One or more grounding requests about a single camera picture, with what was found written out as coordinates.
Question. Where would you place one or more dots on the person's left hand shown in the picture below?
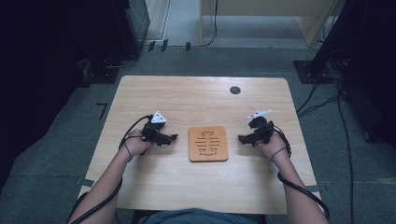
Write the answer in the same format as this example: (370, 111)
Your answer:
(137, 146)

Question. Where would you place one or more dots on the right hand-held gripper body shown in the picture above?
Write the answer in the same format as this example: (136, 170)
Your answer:
(262, 128)

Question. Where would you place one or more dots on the black metal stand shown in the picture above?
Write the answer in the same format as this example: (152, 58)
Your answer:
(101, 73)
(323, 59)

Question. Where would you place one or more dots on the person's right hand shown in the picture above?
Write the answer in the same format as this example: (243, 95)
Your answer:
(274, 146)

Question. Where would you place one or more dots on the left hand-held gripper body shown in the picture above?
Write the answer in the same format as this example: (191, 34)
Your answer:
(152, 129)

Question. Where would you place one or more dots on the light wooden desk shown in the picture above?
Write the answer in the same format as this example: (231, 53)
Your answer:
(264, 7)

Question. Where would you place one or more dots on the carved wooden trivet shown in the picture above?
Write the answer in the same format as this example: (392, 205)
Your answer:
(208, 144)

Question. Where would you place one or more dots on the dark glass cabinet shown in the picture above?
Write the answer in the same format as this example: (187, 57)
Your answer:
(138, 25)

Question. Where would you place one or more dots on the person's grey-blue clothing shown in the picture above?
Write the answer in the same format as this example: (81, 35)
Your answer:
(199, 217)

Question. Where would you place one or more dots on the dark curtain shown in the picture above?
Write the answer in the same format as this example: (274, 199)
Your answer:
(37, 77)

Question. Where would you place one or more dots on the black floor tape strip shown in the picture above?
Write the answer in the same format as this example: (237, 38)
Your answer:
(188, 46)
(151, 46)
(164, 45)

